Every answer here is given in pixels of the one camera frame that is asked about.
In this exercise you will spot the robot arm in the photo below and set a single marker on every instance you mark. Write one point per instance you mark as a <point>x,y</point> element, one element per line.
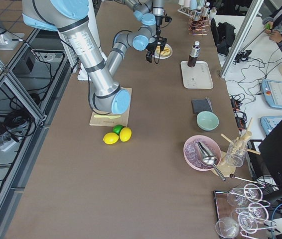
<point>155,7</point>
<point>70,18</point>

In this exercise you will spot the wine glass top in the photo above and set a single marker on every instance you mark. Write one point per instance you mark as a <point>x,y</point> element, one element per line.
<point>241,197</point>

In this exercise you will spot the green lime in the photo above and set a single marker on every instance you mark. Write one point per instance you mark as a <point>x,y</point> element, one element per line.
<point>117,129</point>

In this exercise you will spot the yellow lemon far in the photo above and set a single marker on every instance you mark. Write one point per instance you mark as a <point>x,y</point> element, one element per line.
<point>125,134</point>

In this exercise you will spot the metal ice scoop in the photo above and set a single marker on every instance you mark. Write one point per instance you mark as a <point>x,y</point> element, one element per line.
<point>209,158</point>

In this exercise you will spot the yellow lemon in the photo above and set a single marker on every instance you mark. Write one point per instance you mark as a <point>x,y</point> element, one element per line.
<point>125,134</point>
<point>110,138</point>

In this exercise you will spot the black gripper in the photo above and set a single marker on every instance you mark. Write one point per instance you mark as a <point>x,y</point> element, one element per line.
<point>151,49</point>
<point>158,22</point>

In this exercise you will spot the wine glass lower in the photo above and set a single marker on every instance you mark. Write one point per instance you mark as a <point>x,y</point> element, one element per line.
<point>246,222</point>

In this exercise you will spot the pink bowl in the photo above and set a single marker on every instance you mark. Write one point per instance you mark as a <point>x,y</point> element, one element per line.
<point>210,143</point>

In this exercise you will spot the braided donut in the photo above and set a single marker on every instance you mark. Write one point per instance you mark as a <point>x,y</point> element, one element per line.
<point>165,52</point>

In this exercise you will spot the wine glass middle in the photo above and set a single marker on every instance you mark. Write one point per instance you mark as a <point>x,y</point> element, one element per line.
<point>256,211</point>

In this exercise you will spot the bottle in copper rack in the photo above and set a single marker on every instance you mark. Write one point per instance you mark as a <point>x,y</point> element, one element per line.
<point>197,15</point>

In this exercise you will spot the blue teach pendant lower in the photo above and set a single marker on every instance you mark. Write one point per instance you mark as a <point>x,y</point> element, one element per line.
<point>268,123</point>

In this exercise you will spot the clear glass mug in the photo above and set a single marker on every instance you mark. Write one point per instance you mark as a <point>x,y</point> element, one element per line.
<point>235,155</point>

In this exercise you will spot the grey folded cloth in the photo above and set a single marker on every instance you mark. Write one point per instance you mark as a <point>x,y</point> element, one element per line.
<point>201,105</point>

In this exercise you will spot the black orange adapter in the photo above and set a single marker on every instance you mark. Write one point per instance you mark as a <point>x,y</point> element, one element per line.
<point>240,116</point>

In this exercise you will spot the white bowl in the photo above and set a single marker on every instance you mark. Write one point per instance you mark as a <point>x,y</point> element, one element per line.
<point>157,53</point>

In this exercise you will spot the wine glass rack tray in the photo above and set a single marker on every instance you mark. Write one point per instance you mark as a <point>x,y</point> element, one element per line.
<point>224,209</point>

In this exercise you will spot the wine glass bottom left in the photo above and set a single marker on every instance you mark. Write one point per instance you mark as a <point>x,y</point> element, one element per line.
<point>227,227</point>

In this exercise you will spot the black bag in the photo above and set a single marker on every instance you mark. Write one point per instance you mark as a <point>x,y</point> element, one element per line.
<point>223,36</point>

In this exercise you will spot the mint green bowl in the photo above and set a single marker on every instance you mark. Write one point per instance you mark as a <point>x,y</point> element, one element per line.
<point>207,120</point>

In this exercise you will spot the pile of clear ice cubes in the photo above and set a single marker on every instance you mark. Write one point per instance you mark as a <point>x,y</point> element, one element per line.
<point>193,157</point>

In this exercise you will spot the cream rabbit tray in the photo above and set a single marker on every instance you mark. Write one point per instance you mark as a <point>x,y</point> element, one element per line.
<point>197,77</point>

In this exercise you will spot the dark drink bottle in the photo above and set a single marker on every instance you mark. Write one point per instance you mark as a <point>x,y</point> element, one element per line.
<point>194,53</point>

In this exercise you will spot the aluminium frame post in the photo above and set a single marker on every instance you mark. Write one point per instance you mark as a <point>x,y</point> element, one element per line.
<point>241,35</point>

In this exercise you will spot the yellow lemon near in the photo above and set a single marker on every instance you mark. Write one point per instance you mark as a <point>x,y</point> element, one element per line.
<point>110,138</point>

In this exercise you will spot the yellow plastic knife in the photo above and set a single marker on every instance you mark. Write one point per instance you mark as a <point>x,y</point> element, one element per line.
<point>107,116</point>

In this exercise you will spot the wooden cutting board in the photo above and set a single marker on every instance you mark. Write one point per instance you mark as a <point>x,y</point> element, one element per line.
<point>106,120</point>

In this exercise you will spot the blue teach pendant upper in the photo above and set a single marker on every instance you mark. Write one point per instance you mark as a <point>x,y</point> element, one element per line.
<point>272,91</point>

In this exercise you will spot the copper wire bottle rack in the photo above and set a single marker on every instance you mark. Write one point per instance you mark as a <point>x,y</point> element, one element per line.
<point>199,26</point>

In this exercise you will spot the blue teach pendant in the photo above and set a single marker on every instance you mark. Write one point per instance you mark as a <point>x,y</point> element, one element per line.
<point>272,91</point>
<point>268,123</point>

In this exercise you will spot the wooden cup stand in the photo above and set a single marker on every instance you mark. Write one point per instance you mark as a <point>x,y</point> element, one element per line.
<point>244,137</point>

